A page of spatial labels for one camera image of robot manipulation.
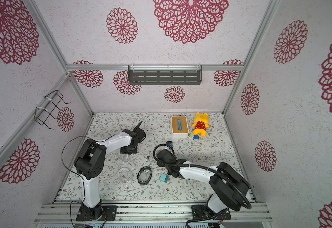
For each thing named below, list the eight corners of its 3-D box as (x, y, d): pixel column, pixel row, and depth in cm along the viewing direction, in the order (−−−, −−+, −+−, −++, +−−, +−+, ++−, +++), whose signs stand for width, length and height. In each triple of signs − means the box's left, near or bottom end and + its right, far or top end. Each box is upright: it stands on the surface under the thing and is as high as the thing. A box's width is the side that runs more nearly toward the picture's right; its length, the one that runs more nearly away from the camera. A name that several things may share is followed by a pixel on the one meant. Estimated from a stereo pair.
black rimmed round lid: (136, 183, 86) (135, 181, 83) (138, 168, 92) (137, 166, 89) (150, 183, 86) (150, 181, 83) (151, 168, 92) (151, 166, 89)
